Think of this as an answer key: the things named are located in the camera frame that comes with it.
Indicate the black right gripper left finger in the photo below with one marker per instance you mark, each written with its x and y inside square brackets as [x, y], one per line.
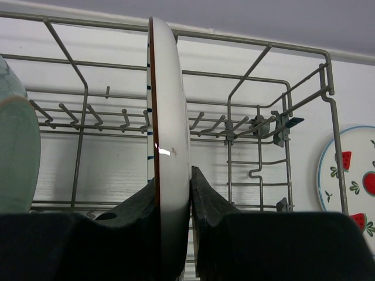
[117, 245]

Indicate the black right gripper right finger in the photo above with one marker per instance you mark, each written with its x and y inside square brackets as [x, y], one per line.
[236, 245]

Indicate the white blue striped plate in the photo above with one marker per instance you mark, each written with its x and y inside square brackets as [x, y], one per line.
[168, 140]

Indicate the grey wire dish rack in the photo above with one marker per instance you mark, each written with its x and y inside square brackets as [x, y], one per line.
[88, 121]

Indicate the teal floral plate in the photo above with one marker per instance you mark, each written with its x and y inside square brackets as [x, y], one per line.
[20, 145]

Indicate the white strawberry plate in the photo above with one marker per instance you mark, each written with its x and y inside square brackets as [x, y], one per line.
[358, 165]

